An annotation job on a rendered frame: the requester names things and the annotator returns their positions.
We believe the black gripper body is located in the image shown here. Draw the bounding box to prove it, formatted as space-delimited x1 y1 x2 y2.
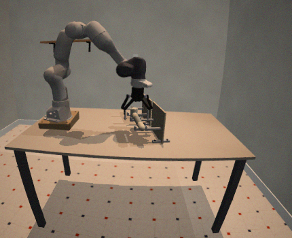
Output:
131 87 144 102

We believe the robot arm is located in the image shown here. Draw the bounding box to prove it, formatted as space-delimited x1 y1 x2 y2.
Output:
43 21 153 122

